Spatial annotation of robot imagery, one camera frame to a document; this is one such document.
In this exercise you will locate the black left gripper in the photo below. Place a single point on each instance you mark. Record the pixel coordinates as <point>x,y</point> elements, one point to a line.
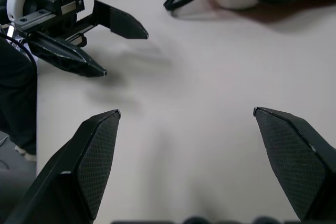
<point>52,1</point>

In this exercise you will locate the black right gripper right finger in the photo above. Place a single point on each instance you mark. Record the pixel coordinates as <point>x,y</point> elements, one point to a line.
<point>302,161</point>

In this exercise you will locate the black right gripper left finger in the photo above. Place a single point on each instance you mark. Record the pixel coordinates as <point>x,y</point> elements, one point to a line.
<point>65,176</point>

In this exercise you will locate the person's dark trouser leg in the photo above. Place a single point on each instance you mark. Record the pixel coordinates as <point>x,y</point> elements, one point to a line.
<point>15,90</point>

